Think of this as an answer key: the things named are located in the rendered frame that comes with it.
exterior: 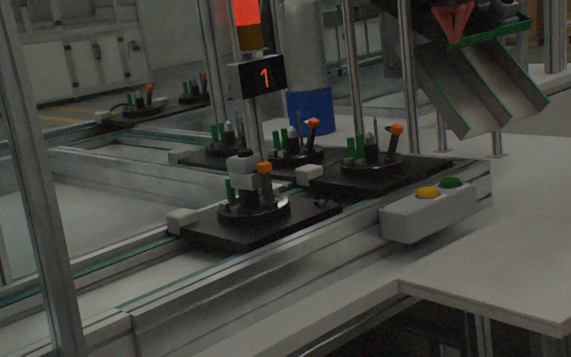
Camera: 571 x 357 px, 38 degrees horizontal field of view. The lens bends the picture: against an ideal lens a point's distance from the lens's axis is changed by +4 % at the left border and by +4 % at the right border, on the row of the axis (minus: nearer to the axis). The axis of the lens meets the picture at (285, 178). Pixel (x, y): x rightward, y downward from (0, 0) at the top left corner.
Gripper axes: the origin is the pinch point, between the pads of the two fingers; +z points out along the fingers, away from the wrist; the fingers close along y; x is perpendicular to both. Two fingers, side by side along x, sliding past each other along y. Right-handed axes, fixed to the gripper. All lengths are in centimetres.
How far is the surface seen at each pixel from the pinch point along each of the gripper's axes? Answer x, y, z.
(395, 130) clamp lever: -10.5, 6.4, 17.2
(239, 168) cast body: -18.6, 41.6, 16.7
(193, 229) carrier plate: -23, 51, 26
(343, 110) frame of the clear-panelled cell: -108, -80, 37
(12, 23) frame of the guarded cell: 2, 87, -15
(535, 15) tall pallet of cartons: -452, -773, 95
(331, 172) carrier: -25.3, 11.3, 26.6
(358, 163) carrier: -17.1, 11.4, 23.6
